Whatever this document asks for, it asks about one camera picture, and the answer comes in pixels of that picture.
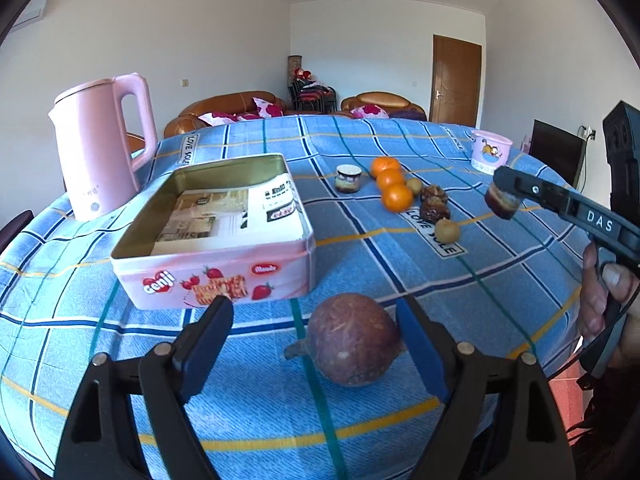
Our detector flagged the pink cartoon plastic bucket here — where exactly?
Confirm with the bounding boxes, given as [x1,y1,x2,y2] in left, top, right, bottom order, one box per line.
[471,130,513,176]

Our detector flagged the pink biscuit tin box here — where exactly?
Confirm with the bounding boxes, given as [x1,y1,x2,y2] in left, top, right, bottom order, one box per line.
[111,153,316,310]

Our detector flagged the pink flowered cushion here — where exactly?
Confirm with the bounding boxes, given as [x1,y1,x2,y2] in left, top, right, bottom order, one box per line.
[253,96,284,118]
[198,112,239,127]

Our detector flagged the dark round stool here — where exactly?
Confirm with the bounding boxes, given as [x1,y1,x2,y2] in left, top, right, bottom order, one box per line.
[0,210,35,252]

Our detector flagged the brown leather armchair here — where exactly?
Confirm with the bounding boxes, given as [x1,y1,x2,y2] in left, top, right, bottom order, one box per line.
[341,91,426,120]

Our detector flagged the purple passion fruit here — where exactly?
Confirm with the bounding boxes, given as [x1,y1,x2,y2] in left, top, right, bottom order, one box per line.
[283,292,406,387]

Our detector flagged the white air conditioner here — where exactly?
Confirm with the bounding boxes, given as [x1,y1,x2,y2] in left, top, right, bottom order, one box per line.
[10,0,48,32]

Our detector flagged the black television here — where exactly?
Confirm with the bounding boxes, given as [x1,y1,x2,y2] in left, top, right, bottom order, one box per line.
[529,119,587,188]

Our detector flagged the small jar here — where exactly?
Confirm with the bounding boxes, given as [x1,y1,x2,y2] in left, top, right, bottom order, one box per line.
[334,164,362,194]
[485,183,522,220]

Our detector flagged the stacked dark chairs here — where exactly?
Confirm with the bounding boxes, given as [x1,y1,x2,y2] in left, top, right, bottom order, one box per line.
[288,79,337,114]

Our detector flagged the pink flowered cushion right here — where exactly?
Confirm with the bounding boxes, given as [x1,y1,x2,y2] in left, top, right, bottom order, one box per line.
[253,96,284,118]

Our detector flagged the large wrinkled orange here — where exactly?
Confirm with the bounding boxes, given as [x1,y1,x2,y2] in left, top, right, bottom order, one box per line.
[369,156,401,179]

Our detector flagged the pink flowered cushion left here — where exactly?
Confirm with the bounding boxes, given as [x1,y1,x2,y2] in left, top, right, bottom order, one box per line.
[198,112,239,127]

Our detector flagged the brown wooden door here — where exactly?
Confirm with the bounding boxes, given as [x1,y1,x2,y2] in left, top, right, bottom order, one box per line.
[430,35,483,127]

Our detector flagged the armchair pink cushion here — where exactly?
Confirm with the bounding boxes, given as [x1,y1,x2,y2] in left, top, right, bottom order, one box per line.
[350,104,390,119]

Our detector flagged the right hand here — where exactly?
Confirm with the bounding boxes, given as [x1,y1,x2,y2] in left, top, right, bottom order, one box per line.
[578,243,640,367]

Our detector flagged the pink electric kettle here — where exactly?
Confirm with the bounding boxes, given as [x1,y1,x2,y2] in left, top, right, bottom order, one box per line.
[48,73,157,222]

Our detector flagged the small kiwi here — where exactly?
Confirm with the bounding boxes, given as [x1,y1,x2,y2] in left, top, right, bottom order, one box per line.
[405,178,423,197]

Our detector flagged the long brown leather sofa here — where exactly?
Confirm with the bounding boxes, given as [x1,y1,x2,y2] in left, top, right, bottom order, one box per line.
[164,90,288,139]

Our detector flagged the smooth orange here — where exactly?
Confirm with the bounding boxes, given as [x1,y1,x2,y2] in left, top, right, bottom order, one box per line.
[376,168,405,192]

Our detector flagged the oval orange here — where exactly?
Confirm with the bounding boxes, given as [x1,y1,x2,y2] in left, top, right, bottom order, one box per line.
[381,183,414,214]

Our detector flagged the small brown fruit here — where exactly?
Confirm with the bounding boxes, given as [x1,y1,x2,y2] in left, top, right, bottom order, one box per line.
[434,218,460,244]

